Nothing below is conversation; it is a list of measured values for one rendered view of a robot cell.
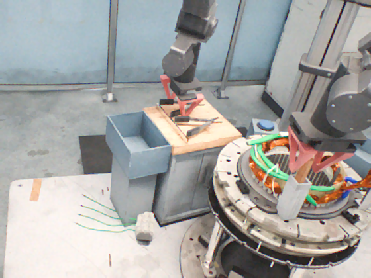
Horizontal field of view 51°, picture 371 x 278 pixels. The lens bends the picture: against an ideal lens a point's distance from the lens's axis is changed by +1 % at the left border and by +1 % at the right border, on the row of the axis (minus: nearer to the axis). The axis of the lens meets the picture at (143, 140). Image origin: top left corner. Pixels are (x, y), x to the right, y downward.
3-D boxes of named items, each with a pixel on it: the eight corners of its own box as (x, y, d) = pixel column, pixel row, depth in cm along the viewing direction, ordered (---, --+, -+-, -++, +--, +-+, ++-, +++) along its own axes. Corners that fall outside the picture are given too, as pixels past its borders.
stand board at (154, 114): (172, 155, 93) (173, 147, 92) (142, 115, 107) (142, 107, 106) (240, 142, 101) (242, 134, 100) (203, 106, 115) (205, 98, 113)
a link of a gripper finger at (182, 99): (176, 125, 99) (182, 94, 93) (164, 109, 104) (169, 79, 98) (199, 120, 101) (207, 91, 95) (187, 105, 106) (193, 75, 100)
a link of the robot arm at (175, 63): (220, 16, 87) (185, 3, 89) (204, 35, 79) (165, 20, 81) (205, 62, 95) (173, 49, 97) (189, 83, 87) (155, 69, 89)
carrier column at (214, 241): (205, 271, 96) (222, 212, 84) (201, 263, 98) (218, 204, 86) (214, 269, 97) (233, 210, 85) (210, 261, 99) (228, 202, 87)
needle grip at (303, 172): (299, 188, 68) (311, 161, 65) (290, 183, 69) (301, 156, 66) (304, 185, 69) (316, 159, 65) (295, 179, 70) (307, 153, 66)
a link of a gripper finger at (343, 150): (334, 185, 65) (363, 143, 59) (295, 184, 64) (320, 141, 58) (317, 157, 70) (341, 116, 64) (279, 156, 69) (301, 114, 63)
